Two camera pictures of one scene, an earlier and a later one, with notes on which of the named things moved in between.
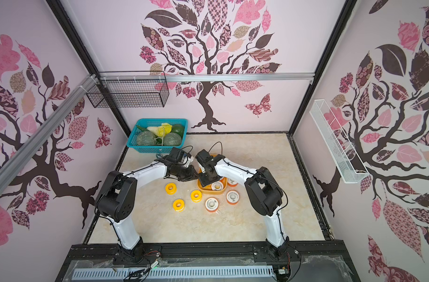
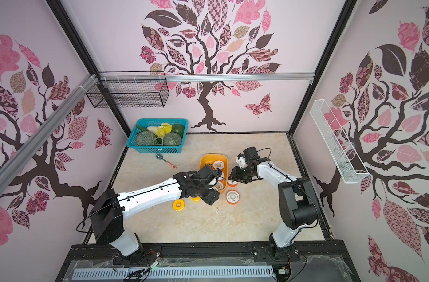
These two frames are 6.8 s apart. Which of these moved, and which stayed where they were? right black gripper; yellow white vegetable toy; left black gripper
Moved: right black gripper; left black gripper
Stayed: yellow white vegetable toy
